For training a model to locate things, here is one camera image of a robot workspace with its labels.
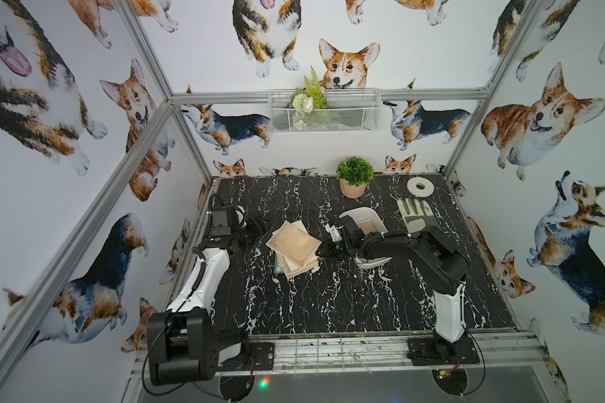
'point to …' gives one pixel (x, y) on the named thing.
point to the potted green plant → (355, 174)
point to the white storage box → (362, 213)
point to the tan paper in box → (366, 226)
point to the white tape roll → (420, 187)
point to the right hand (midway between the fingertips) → (315, 254)
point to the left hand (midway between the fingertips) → (271, 222)
